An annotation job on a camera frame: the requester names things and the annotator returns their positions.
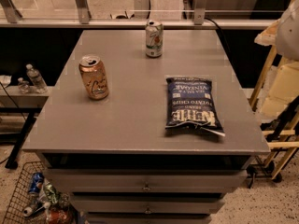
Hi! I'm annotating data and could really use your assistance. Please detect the black cable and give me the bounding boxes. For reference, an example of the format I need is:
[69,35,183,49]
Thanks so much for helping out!
[204,16,233,61]

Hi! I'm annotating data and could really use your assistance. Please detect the blue Pepsi can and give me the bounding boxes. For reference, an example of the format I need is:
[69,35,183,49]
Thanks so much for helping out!
[28,172,44,195]

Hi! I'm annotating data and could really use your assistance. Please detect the wire mesh basket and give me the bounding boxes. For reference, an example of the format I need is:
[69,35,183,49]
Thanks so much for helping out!
[2,161,76,224]

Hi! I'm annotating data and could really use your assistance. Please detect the blue Kettle chip bag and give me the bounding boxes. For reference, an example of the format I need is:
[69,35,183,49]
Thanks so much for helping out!
[165,77,225,136]

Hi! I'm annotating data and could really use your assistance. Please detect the white bottle in basket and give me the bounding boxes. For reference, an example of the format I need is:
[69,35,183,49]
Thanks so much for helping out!
[22,202,50,217]

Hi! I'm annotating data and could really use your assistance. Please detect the orange soda can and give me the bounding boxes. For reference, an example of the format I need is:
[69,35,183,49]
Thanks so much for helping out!
[78,54,109,100]

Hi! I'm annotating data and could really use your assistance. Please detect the grey drawer cabinet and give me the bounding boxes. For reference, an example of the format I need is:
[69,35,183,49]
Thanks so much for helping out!
[24,30,268,224]

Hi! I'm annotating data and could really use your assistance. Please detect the small clear water bottle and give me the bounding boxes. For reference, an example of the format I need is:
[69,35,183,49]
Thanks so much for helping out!
[18,77,30,93]

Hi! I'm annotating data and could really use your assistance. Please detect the red soda can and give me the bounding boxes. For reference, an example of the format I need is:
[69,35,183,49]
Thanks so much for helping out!
[46,209,73,224]

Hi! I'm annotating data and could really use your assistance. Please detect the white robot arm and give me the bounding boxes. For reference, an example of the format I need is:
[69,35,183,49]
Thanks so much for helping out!
[254,0,299,61]

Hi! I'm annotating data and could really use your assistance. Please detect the white green soda can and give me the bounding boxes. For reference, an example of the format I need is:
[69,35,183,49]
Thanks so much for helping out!
[145,20,164,58]

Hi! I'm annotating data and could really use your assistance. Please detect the green crushed can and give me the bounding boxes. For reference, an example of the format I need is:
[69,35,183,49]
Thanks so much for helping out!
[44,183,60,205]

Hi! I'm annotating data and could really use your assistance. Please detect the metal railing frame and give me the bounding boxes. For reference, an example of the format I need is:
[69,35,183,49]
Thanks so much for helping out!
[1,0,274,29]

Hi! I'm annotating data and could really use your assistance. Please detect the tall clear water bottle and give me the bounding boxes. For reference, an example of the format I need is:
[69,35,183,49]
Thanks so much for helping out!
[26,64,48,93]

